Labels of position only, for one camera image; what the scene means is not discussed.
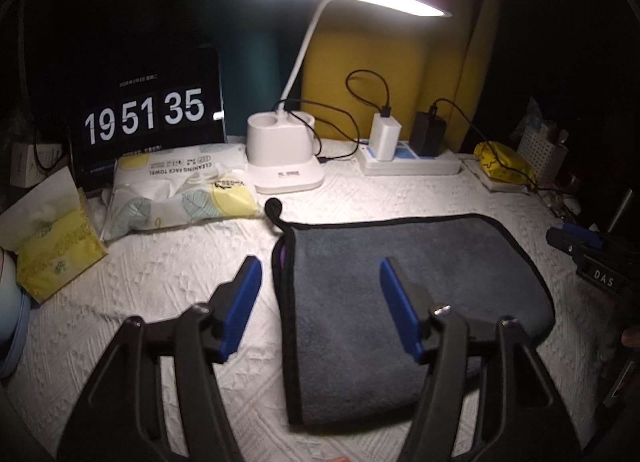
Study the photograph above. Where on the white textured tablecloth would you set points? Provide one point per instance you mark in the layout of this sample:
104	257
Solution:
158	275

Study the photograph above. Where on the black power adapter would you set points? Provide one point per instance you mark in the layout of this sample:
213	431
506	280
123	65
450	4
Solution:
427	133

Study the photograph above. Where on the yellow snack bag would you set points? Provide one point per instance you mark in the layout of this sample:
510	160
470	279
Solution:
499	162

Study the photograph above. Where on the purple and grey towel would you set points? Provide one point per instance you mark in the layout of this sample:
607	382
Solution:
355	300

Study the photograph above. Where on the white power strip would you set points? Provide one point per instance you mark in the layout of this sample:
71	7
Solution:
406	163

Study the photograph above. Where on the yellow curtain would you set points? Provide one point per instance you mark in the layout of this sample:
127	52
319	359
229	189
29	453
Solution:
411	62

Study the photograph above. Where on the small white box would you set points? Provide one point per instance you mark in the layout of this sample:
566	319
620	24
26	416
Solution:
28	162

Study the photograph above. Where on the white desk lamp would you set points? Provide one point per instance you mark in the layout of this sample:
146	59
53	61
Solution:
282	145

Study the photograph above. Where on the white face towel pack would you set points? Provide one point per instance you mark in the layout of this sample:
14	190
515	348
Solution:
179	187

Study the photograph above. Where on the white USB charger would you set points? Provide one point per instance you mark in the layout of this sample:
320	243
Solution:
384	137

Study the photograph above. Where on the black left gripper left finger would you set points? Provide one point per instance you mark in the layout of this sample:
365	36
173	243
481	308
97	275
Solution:
119	415

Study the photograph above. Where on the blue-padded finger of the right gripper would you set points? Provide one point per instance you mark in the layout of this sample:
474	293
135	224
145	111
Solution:
572	239

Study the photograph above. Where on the teal curtain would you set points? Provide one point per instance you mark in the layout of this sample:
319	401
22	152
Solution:
258	43

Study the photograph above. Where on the pastel cup with metal lid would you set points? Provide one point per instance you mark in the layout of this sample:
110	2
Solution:
15	307

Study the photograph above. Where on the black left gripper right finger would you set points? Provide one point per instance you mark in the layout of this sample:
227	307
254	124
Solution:
520	416

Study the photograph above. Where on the white perforated organizer basket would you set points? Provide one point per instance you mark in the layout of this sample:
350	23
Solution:
544	157

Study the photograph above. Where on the yellow tissue pack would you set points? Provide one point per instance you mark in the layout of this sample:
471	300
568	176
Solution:
52	236

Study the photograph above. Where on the black tablet clock display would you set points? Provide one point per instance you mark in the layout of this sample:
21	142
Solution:
171	101

